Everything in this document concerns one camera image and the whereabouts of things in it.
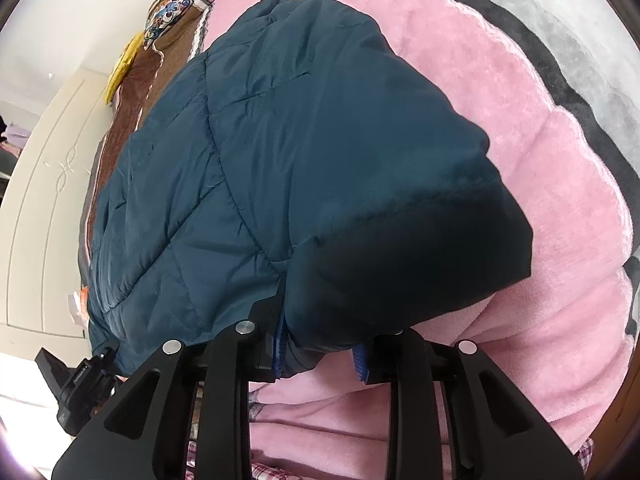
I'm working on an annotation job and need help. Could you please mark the yellow pillow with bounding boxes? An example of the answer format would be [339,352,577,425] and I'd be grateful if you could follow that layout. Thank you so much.
[106,32,146,103]

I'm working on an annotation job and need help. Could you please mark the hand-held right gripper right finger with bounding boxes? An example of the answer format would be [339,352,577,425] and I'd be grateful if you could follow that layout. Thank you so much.
[352,329,585,480]

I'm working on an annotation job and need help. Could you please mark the hanging clothes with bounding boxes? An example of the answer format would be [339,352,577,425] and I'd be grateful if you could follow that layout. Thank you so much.
[0,115,28,161]

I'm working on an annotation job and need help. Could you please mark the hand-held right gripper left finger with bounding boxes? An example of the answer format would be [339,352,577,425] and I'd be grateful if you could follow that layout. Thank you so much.
[50,319,288,480]

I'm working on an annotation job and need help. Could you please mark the person's pink plaid clothing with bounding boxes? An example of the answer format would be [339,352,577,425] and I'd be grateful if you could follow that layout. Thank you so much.
[182,385,596,480]

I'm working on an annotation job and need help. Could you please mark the colourful cartoon print pillow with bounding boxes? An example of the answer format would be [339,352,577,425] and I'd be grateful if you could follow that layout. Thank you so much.
[142,0,201,51]

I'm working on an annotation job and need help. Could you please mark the white bed headboard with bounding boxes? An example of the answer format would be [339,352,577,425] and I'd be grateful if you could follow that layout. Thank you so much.
[0,72,118,341]

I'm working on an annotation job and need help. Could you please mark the striped fleece blanket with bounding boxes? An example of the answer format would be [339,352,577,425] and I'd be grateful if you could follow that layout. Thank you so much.
[80,0,640,461]

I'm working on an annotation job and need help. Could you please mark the teal quilted puffer jacket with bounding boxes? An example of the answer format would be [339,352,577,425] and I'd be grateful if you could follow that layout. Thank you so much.
[87,0,533,376]

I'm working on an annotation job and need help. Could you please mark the white and orange plastic bag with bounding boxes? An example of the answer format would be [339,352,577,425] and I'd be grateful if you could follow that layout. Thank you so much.
[67,285,91,331]

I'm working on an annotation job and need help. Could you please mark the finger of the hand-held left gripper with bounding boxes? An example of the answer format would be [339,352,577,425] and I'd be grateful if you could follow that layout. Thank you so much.
[92,341,122,378]

